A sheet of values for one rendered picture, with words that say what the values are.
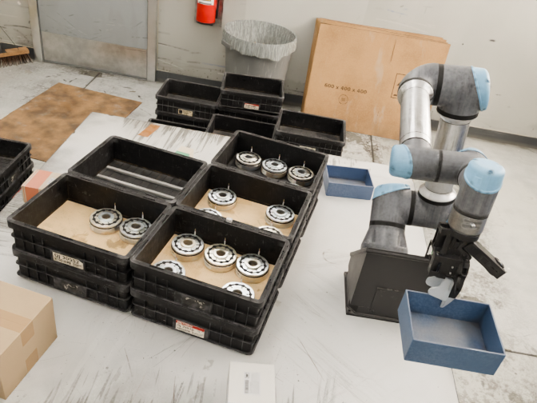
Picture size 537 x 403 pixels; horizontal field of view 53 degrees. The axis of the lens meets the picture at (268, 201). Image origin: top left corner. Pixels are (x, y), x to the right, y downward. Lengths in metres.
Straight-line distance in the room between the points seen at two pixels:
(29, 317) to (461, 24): 3.89
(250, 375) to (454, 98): 0.93
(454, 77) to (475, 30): 3.13
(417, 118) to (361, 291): 0.63
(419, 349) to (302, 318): 0.62
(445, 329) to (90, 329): 0.99
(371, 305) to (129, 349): 0.76
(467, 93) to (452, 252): 0.50
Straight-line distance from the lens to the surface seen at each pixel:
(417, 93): 1.47
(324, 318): 1.78
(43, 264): 1.76
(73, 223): 1.86
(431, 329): 1.34
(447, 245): 1.23
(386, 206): 1.74
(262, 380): 1.48
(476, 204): 1.17
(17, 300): 1.58
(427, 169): 1.24
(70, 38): 5.07
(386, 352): 1.76
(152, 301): 1.61
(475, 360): 1.27
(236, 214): 1.91
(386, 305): 1.79
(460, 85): 1.56
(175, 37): 4.76
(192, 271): 1.67
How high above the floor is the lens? 1.97
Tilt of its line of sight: 35 degrees down
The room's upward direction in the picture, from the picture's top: 10 degrees clockwise
